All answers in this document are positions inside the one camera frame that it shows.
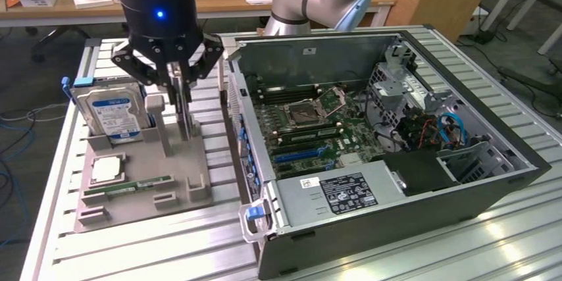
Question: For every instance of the metal socket cover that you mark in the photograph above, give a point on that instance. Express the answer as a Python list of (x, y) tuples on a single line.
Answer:
[(334, 100)]

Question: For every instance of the orange box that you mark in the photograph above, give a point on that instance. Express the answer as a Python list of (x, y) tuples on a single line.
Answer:
[(12, 0)]

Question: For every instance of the grey disk bay bracket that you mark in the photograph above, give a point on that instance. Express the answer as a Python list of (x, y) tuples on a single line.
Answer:
[(474, 162)]

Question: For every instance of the metal disk bay cage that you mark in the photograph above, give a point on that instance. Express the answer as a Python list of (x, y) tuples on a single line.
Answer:
[(396, 90)]

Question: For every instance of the long black expansion slot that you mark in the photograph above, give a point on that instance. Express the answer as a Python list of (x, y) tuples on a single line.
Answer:
[(301, 148)]

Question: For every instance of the green RAM stick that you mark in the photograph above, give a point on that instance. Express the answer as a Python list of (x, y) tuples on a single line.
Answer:
[(141, 184)]

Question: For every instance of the silver chipset heatsink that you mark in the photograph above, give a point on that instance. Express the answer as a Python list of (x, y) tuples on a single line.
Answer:
[(353, 160)]

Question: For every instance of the blue expansion slot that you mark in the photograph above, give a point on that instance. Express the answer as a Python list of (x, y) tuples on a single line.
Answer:
[(298, 156)]

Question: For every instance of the hard disk with blue caddy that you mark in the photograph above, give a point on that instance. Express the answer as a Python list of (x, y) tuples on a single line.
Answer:
[(113, 114)]

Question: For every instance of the black PC case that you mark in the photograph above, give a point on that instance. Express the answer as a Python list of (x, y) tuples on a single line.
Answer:
[(396, 228)]

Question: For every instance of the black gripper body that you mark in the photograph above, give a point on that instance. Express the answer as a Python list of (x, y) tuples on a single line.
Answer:
[(161, 31)]

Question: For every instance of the grey power supply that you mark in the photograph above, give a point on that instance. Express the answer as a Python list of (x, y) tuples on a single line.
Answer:
[(307, 202)]

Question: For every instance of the black RAM slot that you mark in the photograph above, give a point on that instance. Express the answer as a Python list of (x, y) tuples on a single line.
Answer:
[(290, 99), (290, 92), (290, 95), (290, 88)]

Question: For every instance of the silver CPU chip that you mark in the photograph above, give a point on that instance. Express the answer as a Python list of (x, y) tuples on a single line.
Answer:
[(107, 169)]

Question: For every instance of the green motherboard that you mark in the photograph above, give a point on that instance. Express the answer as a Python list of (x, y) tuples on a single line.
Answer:
[(351, 129)]

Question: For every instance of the grey parts rack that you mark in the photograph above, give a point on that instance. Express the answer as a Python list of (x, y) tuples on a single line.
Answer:
[(145, 208)]

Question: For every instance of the black graphics card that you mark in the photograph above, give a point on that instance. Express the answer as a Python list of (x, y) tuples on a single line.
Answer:
[(186, 119)]

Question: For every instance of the dark RAM stick with label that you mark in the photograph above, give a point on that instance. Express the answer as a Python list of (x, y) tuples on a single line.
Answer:
[(307, 135)]

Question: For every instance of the black power adapter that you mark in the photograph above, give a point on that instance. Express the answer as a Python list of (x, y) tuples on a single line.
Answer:
[(482, 37)]

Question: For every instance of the white table frame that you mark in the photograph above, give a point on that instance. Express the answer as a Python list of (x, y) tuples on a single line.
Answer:
[(549, 40)]

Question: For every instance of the CPU socket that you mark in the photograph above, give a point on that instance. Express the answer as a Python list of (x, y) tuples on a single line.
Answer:
[(305, 114)]

